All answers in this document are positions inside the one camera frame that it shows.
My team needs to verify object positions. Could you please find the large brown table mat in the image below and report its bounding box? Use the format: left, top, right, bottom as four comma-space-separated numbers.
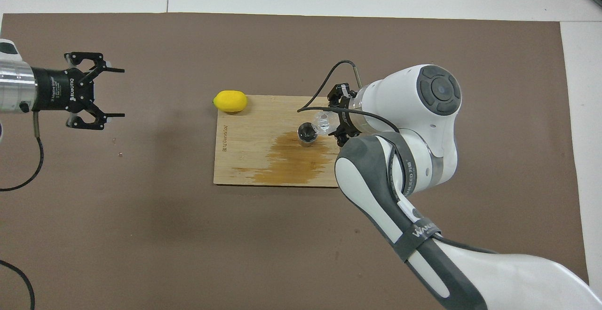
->
0, 13, 592, 310

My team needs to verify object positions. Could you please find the steel double jigger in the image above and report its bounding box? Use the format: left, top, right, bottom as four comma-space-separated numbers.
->
297, 122, 318, 148

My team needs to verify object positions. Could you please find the wooden cutting board, metal handle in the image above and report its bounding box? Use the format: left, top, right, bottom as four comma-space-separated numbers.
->
214, 95, 342, 188

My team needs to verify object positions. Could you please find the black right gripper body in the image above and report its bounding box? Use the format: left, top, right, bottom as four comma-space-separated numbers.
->
340, 101, 359, 136

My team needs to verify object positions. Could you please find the small clear glass cup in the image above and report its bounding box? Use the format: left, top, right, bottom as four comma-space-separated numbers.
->
313, 111, 339, 136

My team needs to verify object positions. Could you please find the yellow lemon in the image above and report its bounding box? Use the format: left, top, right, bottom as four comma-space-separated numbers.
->
213, 90, 248, 113

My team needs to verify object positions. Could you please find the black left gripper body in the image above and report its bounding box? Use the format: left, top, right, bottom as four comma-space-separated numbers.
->
32, 68, 95, 112

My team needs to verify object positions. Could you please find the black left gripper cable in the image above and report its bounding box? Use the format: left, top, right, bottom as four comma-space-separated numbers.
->
0, 111, 44, 310

